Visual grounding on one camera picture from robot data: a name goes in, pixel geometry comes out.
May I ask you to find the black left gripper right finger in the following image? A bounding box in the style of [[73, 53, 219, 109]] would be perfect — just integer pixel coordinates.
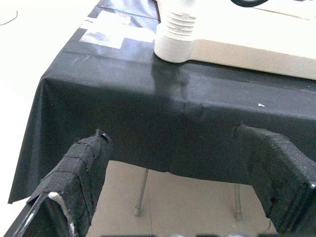
[[233, 124, 316, 233]]

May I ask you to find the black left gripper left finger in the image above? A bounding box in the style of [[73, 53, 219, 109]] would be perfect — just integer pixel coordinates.
[[4, 128, 114, 237]]

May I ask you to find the white plastic table leg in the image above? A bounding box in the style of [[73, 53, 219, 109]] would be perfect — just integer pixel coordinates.
[[161, 0, 198, 42]]

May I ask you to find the black table cloth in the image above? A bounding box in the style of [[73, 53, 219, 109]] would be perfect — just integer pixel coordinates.
[[7, 0, 316, 204]]

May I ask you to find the crossed clear tape patch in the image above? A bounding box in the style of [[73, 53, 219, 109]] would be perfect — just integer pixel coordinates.
[[79, 9, 159, 50]]

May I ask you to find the white plastic table top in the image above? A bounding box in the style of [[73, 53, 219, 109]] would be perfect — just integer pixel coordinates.
[[153, 0, 316, 80]]

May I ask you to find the thin black floor cable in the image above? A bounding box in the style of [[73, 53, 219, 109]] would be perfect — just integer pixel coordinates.
[[0, 10, 18, 26]]

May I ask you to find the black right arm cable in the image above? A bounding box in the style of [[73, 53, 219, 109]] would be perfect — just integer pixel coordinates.
[[230, 0, 270, 7]]

